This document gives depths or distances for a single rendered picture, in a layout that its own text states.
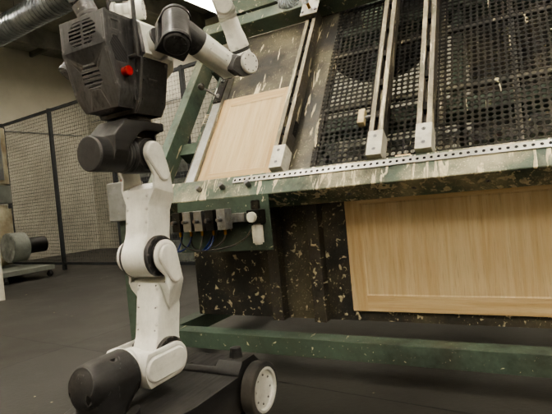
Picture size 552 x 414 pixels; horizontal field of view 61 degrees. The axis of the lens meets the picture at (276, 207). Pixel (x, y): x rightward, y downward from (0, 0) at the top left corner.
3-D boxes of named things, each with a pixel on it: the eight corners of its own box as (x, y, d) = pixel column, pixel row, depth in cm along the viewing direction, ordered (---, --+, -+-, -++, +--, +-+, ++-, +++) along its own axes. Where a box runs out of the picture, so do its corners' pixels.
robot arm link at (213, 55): (251, 87, 167) (204, 52, 152) (229, 90, 176) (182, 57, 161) (261, 58, 169) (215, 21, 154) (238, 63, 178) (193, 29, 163)
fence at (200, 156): (189, 187, 233) (185, 183, 230) (235, 57, 280) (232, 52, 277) (197, 186, 231) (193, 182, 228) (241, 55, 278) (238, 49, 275)
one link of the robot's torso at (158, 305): (167, 387, 152) (152, 241, 152) (122, 381, 162) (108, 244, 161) (196, 370, 166) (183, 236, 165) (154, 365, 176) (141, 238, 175)
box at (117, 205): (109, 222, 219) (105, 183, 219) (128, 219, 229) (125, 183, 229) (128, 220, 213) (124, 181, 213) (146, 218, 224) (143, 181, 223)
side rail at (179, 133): (158, 198, 249) (145, 186, 241) (213, 57, 304) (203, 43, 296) (167, 197, 247) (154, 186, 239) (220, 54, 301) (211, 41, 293)
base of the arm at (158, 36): (202, 49, 149) (175, 26, 141) (174, 71, 154) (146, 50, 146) (200, 20, 157) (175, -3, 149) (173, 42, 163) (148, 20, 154)
